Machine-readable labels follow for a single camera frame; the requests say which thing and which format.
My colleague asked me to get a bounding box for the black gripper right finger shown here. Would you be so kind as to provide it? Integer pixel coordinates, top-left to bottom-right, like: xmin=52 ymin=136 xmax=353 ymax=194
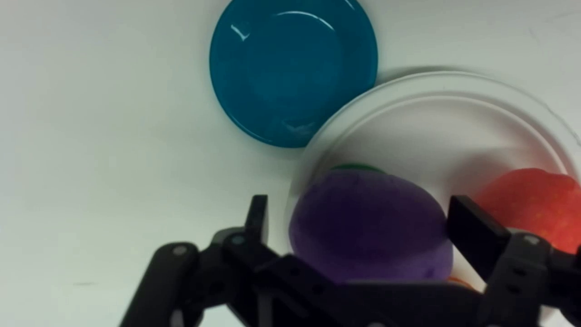
xmin=447 ymin=194 xmax=581 ymax=327

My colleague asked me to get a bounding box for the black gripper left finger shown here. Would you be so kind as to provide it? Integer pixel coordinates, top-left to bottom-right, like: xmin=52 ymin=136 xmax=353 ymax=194
xmin=117 ymin=192 xmax=329 ymax=327

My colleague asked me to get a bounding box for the red plush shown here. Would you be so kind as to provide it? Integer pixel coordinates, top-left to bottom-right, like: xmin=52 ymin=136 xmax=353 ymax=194
xmin=471 ymin=167 xmax=581 ymax=256

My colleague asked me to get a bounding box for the purple plush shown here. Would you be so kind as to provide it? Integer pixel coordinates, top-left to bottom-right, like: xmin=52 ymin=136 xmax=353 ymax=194
xmin=288 ymin=162 xmax=457 ymax=285

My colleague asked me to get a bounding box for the blue round plate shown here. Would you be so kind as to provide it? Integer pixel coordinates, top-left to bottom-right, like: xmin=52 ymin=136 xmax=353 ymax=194
xmin=208 ymin=0 xmax=380 ymax=149

